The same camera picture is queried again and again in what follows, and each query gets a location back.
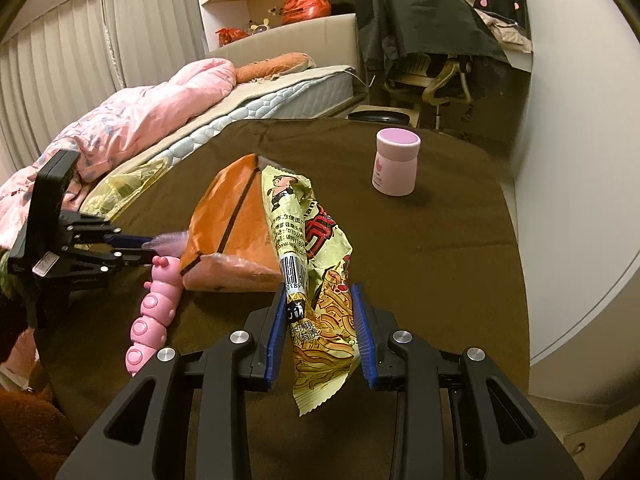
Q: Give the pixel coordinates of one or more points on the beige curtain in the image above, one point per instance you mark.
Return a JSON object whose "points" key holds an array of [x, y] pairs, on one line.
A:
{"points": [[70, 59]]}

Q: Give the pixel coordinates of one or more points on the pink quilt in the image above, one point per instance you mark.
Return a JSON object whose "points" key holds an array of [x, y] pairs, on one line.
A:
{"points": [[124, 125]]}

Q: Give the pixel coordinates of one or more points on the black round stool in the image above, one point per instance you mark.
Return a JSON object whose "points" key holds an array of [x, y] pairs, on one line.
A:
{"points": [[387, 117]]}

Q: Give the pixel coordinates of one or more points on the beige bed headboard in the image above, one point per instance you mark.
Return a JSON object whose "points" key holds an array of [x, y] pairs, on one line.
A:
{"points": [[329, 41]]}

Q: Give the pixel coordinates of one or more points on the yellow plastic trash bag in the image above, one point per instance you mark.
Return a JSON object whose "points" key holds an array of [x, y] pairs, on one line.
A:
{"points": [[117, 192]]}

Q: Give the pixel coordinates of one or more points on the pink bear candy wrapper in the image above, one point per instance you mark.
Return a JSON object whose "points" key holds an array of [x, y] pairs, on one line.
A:
{"points": [[168, 244]]}

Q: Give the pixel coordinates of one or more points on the orange pillow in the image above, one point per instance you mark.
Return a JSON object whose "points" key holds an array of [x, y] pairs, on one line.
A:
{"points": [[284, 64]]}

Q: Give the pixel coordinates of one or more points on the orange snack bag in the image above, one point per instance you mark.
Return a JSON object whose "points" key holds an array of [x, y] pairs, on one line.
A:
{"points": [[229, 247]]}

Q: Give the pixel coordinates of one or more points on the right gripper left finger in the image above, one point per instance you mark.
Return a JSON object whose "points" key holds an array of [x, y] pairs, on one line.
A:
{"points": [[143, 434]]}

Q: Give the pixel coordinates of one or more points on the white quilted mattress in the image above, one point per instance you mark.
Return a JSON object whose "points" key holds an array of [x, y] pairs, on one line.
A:
{"points": [[312, 93]]}

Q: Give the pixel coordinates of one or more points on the yellow noodle snack bag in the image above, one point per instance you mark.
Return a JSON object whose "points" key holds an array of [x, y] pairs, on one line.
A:
{"points": [[314, 254]]}

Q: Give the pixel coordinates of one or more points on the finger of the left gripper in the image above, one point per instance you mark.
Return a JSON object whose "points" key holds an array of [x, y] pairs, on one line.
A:
{"points": [[120, 241], [130, 258]]}

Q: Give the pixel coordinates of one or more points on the pink lidded jar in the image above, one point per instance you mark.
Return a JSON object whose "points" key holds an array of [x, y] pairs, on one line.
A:
{"points": [[396, 161]]}

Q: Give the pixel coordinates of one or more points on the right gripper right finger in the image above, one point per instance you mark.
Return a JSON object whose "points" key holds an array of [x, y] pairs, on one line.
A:
{"points": [[496, 432]]}

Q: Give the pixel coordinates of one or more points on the pink caterpillar toy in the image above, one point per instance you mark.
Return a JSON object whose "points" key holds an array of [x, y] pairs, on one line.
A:
{"points": [[158, 308]]}

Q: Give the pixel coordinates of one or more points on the red plastic bag on shelf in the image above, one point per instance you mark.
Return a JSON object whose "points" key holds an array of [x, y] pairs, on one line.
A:
{"points": [[295, 11]]}

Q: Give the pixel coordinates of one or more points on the office chair with dark cover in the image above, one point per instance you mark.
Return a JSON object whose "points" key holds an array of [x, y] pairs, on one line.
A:
{"points": [[427, 52]]}

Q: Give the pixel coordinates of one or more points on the brown table cloth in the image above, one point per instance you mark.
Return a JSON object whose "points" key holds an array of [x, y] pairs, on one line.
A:
{"points": [[444, 259]]}

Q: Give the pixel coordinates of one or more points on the small red bag on shelf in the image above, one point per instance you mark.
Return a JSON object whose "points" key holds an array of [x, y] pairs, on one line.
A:
{"points": [[228, 35]]}

